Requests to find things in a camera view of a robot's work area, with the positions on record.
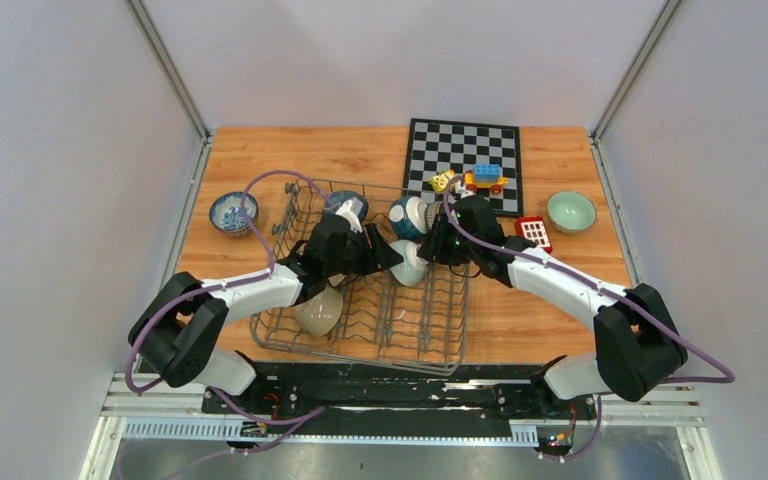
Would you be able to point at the teal white bowl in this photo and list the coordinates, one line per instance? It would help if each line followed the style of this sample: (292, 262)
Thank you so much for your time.
(407, 218)

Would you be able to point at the light teal checked bowl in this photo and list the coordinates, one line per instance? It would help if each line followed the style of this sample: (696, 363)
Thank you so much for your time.
(412, 269)

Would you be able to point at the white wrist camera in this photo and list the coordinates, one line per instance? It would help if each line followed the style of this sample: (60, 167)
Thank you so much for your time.
(461, 189)
(351, 212)

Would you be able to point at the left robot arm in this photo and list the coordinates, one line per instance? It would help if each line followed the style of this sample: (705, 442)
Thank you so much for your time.
(178, 332)

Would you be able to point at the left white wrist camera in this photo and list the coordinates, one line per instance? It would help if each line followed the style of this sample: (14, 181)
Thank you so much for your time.
(351, 212)

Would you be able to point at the red toy brick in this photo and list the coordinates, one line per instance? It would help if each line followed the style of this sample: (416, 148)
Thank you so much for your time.
(533, 228)

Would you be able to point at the white blue floral bowl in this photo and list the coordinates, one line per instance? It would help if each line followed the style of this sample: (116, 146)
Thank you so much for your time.
(229, 210)

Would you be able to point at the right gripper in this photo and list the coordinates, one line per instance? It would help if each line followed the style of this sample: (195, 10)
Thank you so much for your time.
(434, 248)

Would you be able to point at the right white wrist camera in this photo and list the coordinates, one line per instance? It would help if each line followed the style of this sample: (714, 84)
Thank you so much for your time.
(461, 189)

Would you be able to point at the dark blue bowl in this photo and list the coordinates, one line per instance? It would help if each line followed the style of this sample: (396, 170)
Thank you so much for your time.
(337, 199)

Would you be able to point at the mint green flower bowl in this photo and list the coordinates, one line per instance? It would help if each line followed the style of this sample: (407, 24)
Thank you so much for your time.
(571, 212)

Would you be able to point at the grey wire dish rack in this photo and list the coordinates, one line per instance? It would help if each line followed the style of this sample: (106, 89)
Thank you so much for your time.
(420, 328)

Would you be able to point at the blue orange toy car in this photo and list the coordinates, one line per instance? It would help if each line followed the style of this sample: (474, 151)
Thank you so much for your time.
(485, 177)

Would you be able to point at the dark patterned bowl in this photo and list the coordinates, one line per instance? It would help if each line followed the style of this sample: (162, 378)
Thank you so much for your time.
(431, 212)

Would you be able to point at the blue zigzag red bowl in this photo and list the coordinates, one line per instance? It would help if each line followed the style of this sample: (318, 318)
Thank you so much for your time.
(236, 233)

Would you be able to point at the black white chessboard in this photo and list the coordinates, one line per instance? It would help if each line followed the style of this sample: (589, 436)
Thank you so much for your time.
(436, 146)

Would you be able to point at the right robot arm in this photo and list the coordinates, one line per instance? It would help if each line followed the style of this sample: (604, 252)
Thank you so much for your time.
(636, 341)

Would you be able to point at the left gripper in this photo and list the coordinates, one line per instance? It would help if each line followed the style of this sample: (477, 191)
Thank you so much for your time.
(377, 258)

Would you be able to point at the yellow toy block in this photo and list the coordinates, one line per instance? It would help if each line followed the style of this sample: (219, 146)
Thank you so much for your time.
(442, 181)

